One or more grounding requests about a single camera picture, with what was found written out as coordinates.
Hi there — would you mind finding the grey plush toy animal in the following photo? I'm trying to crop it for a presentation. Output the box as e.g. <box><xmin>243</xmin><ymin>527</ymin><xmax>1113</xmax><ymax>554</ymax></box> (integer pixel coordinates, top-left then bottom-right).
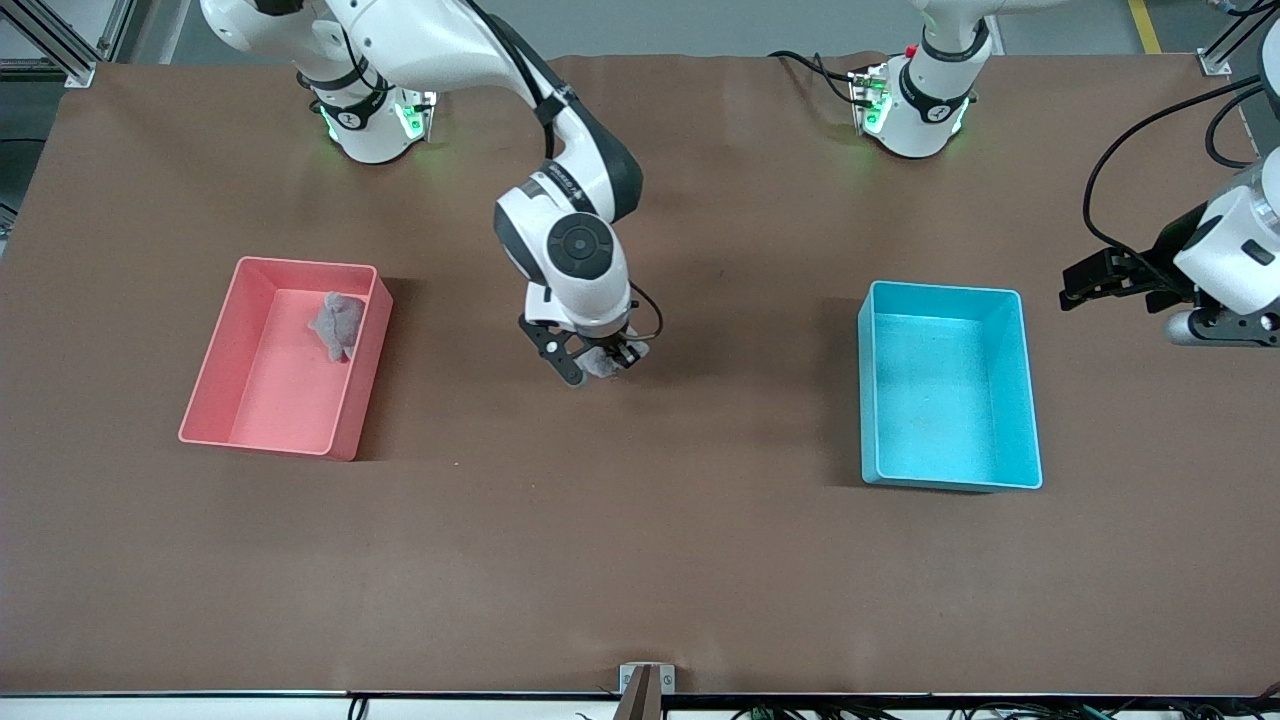
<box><xmin>583</xmin><ymin>343</ymin><xmax>651</xmax><ymax>381</ymax></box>
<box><xmin>307</xmin><ymin>290</ymin><xmax>367</xmax><ymax>363</ymax></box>

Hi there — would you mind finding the blue plastic box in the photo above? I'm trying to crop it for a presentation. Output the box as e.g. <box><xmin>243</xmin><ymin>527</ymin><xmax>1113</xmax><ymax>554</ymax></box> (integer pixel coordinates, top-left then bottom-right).
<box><xmin>857</xmin><ymin>280</ymin><xmax>1044</xmax><ymax>493</ymax></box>

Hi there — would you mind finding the pink plastic box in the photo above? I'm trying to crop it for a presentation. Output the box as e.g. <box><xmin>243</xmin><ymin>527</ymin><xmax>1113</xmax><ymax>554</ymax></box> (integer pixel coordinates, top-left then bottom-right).
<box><xmin>178</xmin><ymin>256</ymin><xmax>394</xmax><ymax>462</ymax></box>

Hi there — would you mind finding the brown table cover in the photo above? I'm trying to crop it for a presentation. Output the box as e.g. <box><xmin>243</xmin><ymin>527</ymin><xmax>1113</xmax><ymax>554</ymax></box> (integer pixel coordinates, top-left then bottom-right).
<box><xmin>0</xmin><ymin>52</ymin><xmax>1280</xmax><ymax>696</ymax></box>

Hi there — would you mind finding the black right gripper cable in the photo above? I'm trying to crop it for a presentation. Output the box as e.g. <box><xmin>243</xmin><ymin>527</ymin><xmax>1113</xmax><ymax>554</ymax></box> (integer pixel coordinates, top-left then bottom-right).
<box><xmin>465</xmin><ymin>0</ymin><xmax>665</xmax><ymax>343</ymax></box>

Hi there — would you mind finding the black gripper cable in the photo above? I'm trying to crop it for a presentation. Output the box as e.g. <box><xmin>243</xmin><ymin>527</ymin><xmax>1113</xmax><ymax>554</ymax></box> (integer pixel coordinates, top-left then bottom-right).
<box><xmin>1083</xmin><ymin>75</ymin><xmax>1280</xmax><ymax>291</ymax></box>
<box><xmin>465</xmin><ymin>0</ymin><xmax>665</xmax><ymax>343</ymax></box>

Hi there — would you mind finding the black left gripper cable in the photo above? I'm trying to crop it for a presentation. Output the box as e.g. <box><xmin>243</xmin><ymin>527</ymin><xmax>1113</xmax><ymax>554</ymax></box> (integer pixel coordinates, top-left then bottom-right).
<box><xmin>1083</xmin><ymin>75</ymin><xmax>1280</xmax><ymax>291</ymax></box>

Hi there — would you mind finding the aluminium frame post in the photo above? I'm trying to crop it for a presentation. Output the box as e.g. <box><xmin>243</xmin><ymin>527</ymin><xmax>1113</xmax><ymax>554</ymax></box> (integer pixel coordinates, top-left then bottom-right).
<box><xmin>0</xmin><ymin>0</ymin><xmax>136</xmax><ymax>89</ymax></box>
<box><xmin>1197</xmin><ymin>0</ymin><xmax>1280</xmax><ymax>76</ymax></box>

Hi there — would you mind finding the grey metal bracket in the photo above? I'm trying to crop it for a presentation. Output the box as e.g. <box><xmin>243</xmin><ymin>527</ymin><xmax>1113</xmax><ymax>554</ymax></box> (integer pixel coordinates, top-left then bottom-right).
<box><xmin>619</xmin><ymin>663</ymin><xmax>677</xmax><ymax>695</ymax></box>

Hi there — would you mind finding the black left arm base cable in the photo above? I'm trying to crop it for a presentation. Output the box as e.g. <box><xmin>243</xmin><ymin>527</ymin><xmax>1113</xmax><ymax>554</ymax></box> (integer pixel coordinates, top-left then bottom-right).
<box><xmin>768</xmin><ymin>50</ymin><xmax>863</xmax><ymax>106</ymax></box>

